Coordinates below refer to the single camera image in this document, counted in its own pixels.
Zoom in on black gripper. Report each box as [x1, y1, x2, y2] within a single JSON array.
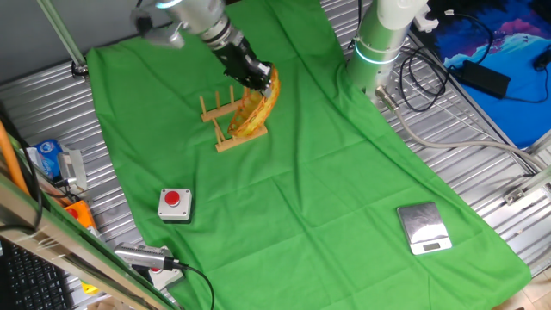
[[212, 36, 274, 98]]

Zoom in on yellow woven plastic basket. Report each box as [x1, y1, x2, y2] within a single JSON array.
[[226, 64, 282, 139]]

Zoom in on wooden dish rack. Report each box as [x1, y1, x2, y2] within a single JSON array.
[[198, 84, 269, 154]]

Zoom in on green cloth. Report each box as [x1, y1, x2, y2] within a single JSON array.
[[85, 0, 533, 310]]

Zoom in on grey box red push button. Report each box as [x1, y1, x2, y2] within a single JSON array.
[[148, 257, 185, 290], [157, 188, 194, 223]]

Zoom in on silver kitchen scale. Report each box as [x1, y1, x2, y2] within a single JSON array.
[[395, 201, 453, 257]]

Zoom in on orange box red push button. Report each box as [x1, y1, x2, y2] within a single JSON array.
[[63, 200, 98, 230]]

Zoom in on blue tissue pack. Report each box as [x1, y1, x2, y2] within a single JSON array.
[[34, 138, 65, 180]]

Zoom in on black power adapter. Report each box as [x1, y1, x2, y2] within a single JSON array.
[[459, 59, 512, 100]]

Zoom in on blue patterned mouse pad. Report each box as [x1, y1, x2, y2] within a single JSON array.
[[425, 0, 551, 150]]

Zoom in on orange pole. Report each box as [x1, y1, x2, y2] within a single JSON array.
[[0, 120, 30, 197]]

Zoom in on black computer mouse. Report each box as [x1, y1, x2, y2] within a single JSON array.
[[532, 46, 551, 72]]

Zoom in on black keyboard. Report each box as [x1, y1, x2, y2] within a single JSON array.
[[0, 239, 75, 310]]

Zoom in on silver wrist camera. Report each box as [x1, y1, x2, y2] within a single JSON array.
[[131, 8, 186, 49]]

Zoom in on grey hose metal connector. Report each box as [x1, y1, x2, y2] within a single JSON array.
[[373, 84, 550, 173]]

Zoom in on black cable loops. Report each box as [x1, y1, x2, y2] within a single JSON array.
[[398, 45, 455, 114]]

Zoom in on black camera cable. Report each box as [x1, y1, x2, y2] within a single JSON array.
[[170, 260, 216, 310]]

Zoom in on aluminium frame post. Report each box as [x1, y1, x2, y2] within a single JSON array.
[[36, 0, 90, 82]]

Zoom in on silver depth camera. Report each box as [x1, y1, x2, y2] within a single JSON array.
[[113, 241, 177, 272], [57, 148, 89, 191]]

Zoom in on green edged frame beam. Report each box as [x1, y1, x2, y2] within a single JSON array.
[[0, 170, 180, 310]]

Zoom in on aluminium rail bracket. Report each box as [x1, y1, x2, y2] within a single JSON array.
[[502, 165, 551, 207]]

